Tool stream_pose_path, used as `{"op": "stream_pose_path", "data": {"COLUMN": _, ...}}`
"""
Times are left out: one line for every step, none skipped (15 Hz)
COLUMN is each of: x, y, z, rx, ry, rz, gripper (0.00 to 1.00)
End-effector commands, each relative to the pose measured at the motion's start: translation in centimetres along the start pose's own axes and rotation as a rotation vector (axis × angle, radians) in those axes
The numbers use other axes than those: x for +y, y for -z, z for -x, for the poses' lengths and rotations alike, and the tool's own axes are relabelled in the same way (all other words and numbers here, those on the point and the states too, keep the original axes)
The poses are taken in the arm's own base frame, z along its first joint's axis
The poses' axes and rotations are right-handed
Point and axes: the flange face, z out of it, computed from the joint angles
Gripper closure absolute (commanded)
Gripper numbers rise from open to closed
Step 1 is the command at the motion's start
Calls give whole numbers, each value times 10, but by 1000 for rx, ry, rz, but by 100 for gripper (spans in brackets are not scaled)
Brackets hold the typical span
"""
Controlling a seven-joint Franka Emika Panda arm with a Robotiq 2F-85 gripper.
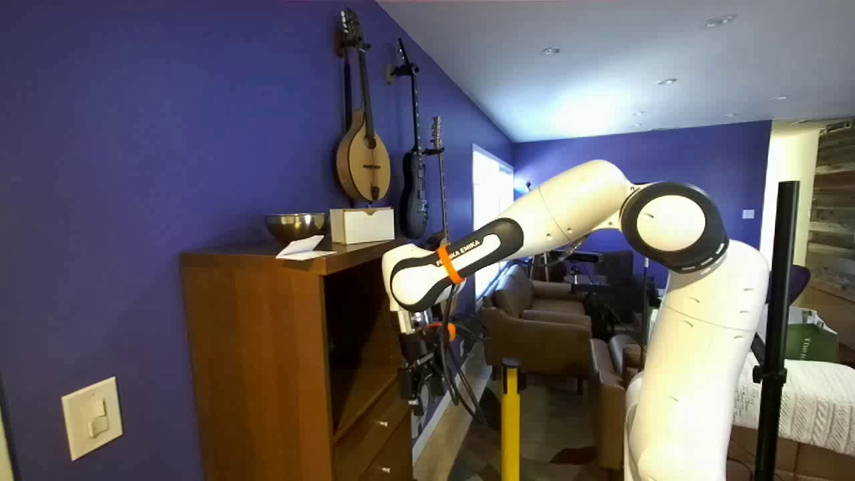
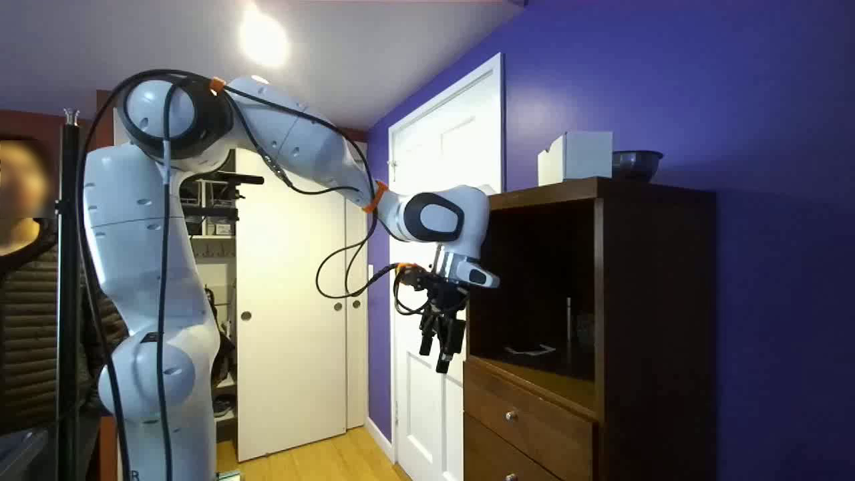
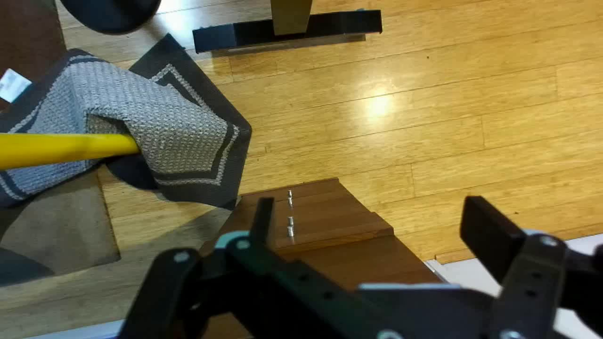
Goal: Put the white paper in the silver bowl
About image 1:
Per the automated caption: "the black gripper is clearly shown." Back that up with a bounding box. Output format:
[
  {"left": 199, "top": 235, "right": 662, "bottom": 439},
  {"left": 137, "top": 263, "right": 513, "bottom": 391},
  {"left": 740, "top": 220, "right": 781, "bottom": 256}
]
[{"left": 398, "top": 334, "right": 443, "bottom": 418}]

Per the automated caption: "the mandolin on wall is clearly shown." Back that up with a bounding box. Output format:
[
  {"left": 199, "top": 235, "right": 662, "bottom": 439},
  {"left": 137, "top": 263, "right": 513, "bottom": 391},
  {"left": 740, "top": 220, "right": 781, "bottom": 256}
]
[{"left": 336, "top": 9, "right": 390, "bottom": 203}]

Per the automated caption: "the wooden cabinet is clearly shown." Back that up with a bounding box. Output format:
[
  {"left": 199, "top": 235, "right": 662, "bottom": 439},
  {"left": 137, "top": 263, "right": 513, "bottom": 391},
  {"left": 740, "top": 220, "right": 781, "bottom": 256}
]
[{"left": 181, "top": 247, "right": 411, "bottom": 481}]

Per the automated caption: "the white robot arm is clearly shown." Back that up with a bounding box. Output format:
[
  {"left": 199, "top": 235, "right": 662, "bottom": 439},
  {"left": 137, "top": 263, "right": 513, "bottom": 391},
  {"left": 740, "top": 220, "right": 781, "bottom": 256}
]
[{"left": 382, "top": 160, "right": 769, "bottom": 481}]

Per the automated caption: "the yellow post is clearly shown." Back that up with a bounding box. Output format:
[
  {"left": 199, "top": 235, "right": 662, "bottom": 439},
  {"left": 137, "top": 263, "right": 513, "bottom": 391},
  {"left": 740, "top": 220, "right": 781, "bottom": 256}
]
[{"left": 501, "top": 364, "right": 522, "bottom": 481}]

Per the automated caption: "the window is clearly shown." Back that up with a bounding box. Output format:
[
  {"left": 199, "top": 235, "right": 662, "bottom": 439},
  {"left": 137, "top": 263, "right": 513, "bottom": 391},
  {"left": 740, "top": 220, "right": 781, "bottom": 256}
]
[{"left": 471, "top": 141, "right": 519, "bottom": 303}]

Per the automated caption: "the dark guitar on wall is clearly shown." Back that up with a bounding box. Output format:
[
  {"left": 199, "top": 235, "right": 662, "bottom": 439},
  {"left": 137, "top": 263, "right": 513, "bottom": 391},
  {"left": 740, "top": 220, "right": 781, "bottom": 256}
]
[{"left": 390, "top": 44, "right": 428, "bottom": 238}]

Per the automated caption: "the black cable bundle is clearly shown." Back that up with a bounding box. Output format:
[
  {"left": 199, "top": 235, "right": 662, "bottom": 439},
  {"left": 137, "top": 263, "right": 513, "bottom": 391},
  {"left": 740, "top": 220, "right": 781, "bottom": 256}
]
[{"left": 424, "top": 303, "right": 493, "bottom": 425}]

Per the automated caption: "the white light switch plate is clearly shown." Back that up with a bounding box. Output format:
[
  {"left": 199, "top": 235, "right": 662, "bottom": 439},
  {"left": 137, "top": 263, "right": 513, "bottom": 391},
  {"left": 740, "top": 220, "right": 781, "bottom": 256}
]
[{"left": 61, "top": 378, "right": 122, "bottom": 461}]

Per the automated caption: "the black tripod pole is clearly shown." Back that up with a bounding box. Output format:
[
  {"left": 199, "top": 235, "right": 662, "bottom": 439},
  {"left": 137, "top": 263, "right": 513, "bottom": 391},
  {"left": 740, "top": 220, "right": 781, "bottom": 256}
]
[{"left": 754, "top": 181, "right": 798, "bottom": 481}]

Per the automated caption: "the silver bowl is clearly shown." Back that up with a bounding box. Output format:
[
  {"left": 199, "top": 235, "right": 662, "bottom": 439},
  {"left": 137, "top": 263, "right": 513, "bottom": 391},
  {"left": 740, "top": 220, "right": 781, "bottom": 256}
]
[{"left": 264, "top": 211, "right": 326, "bottom": 240}]

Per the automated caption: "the white bed cover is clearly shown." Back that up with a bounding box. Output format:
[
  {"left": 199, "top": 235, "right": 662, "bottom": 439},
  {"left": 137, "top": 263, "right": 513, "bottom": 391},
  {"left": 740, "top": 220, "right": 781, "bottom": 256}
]
[{"left": 729, "top": 355, "right": 855, "bottom": 457}]

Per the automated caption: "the brown sofa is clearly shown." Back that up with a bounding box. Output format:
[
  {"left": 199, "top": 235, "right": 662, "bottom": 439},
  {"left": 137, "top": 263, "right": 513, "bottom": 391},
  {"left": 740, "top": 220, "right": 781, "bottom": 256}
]
[{"left": 479, "top": 268, "right": 594, "bottom": 383}]

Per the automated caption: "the white box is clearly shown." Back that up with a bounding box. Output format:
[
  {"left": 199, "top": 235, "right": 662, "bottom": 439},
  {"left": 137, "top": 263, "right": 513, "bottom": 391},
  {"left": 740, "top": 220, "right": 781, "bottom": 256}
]
[{"left": 330, "top": 208, "right": 396, "bottom": 244}]

